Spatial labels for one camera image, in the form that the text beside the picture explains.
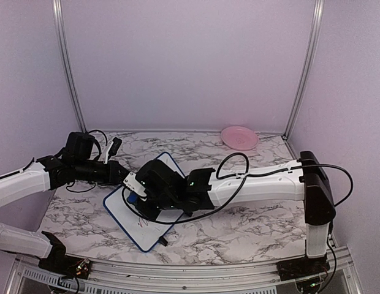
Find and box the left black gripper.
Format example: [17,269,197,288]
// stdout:
[74,159,128,187]

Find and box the small blue-framed whiteboard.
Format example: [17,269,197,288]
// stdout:
[103,152,184,253]

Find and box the blue whiteboard eraser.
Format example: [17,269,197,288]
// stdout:
[126,192,139,206]

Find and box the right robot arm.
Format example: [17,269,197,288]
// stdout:
[134,151,346,274]

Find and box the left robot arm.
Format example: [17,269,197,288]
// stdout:
[0,132,129,273]

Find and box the pink plate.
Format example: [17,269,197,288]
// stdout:
[221,126,259,151]

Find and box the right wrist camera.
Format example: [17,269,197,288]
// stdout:
[123,172,147,201]

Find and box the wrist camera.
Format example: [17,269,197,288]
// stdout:
[100,137,122,164]
[123,172,147,201]

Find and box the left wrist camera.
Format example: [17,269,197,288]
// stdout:
[100,137,122,164]

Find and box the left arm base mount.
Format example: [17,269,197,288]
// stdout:
[38,255,92,279]

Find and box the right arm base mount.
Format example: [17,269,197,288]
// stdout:
[276,256,330,281]

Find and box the left aluminium frame post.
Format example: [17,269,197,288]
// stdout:
[52,0,87,132]

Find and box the aluminium frame post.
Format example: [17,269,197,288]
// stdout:
[283,0,325,140]
[52,0,87,132]

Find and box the front aluminium rail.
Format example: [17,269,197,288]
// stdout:
[4,247,363,293]

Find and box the right aluminium frame post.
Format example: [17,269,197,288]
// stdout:
[283,0,325,140]

